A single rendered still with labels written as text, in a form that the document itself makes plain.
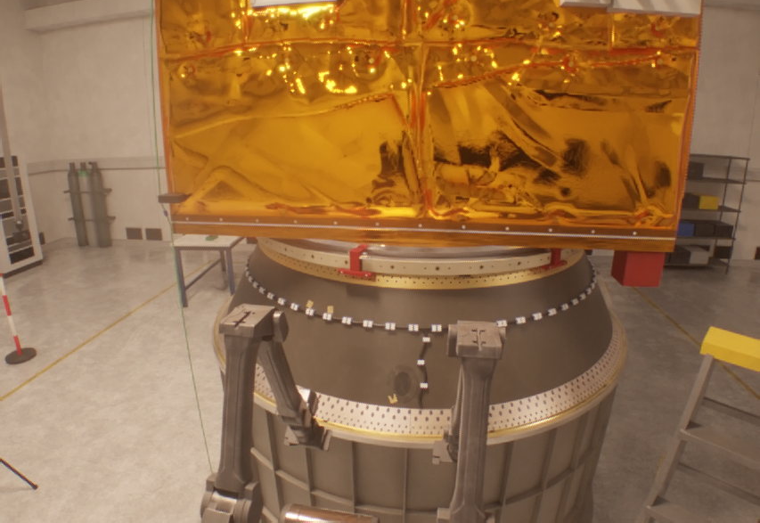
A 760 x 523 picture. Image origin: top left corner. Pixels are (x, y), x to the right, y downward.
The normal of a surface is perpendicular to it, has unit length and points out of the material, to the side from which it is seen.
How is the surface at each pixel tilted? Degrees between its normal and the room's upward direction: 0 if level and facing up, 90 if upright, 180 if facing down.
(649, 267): 90
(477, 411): 67
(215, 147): 87
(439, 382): 62
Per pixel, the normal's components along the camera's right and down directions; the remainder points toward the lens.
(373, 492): -0.22, 0.26
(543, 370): 0.34, -0.24
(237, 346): -0.15, -0.15
